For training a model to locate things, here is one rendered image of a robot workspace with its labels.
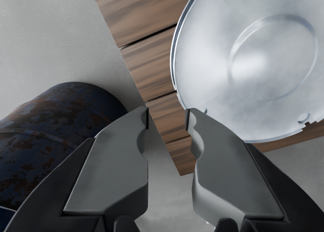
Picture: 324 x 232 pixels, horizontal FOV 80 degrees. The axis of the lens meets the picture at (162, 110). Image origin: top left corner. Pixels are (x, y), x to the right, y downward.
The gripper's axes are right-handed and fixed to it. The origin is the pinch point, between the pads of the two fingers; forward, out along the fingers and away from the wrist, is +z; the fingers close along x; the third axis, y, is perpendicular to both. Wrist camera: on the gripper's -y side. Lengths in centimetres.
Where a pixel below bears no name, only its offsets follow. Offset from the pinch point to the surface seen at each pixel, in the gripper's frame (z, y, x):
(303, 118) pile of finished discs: 18.1, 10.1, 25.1
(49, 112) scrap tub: 30.0, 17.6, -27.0
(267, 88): 16.7, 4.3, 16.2
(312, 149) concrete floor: 54, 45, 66
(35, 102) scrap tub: 36, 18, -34
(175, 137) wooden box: 18.4, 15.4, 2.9
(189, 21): 17.2, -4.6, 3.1
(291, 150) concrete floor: 54, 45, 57
